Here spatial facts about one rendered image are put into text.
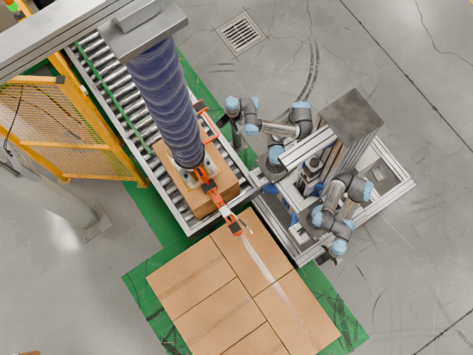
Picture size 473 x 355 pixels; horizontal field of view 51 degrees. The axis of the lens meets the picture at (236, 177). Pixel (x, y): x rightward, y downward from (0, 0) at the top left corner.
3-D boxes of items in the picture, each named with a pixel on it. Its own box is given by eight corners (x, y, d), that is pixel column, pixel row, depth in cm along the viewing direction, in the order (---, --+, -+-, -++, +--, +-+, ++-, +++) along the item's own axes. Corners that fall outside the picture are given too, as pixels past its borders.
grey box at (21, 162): (21, 158, 320) (-2, 142, 292) (29, 153, 321) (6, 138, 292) (36, 183, 316) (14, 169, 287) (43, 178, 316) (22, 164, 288)
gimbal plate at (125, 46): (82, 8, 192) (77, 0, 187) (148, -30, 196) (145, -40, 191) (121, 65, 185) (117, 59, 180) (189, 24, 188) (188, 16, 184)
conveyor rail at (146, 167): (55, 35, 466) (46, 24, 448) (60, 32, 467) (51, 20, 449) (188, 238, 410) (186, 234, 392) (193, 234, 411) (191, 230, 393)
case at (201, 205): (160, 161, 414) (150, 145, 375) (201, 136, 419) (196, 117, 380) (198, 221, 399) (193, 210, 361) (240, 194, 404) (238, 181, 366)
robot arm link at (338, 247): (350, 241, 259) (344, 256, 257) (346, 244, 270) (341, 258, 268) (336, 235, 260) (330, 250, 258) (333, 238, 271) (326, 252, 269)
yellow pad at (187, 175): (164, 155, 373) (163, 153, 368) (176, 148, 374) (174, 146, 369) (187, 192, 365) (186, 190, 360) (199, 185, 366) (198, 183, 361)
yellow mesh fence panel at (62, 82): (58, 183, 469) (-90, 81, 267) (60, 172, 472) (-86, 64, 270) (149, 188, 465) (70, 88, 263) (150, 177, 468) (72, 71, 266)
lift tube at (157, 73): (153, 127, 309) (90, 5, 189) (186, 106, 312) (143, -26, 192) (174, 158, 303) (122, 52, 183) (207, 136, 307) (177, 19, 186)
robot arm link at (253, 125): (306, 146, 311) (240, 136, 286) (304, 129, 314) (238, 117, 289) (319, 139, 302) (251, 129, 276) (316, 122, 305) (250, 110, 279)
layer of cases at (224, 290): (155, 281, 428) (145, 277, 389) (250, 215, 440) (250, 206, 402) (233, 407, 399) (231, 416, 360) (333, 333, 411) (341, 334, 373)
